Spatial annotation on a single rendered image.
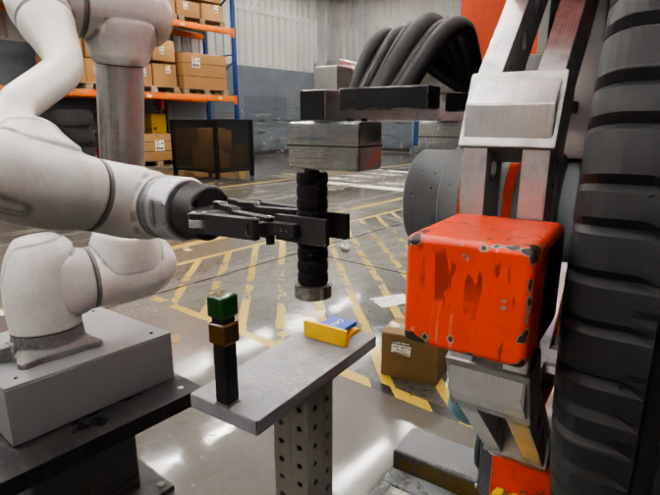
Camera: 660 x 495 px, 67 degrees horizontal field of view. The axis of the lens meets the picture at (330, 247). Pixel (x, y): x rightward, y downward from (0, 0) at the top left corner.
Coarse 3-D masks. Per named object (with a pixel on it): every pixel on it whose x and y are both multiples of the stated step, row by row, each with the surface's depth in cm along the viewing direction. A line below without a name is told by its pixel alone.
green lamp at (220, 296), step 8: (208, 296) 86; (216, 296) 86; (224, 296) 86; (232, 296) 86; (208, 304) 86; (216, 304) 85; (224, 304) 85; (232, 304) 86; (208, 312) 87; (216, 312) 86; (224, 312) 85; (232, 312) 87
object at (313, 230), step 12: (276, 216) 57; (288, 216) 56; (300, 216) 56; (300, 228) 56; (312, 228) 55; (324, 228) 54; (288, 240) 57; (300, 240) 56; (312, 240) 55; (324, 240) 54
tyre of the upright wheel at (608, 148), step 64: (640, 0) 28; (640, 64) 27; (640, 128) 26; (640, 192) 26; (576, 256) 29; (640, 256) 26; (576, 320) 29; (640, 320) 27; (576, 384) 30; (640, 384) 28; (576, 448) 32; (640, 448) 30
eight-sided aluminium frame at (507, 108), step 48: (528, 0) 39; (576, 0) 37; (528, 48) 41; (576, 48) 36; (480, 96) 35; (528, 96) 34; (480, 144) 35; (528, 144) 34; (480, 192) 36; (528, 192) 34; (480, 384) 39; (528, 384) 37; (480, 432) 50; (528, 432) 42
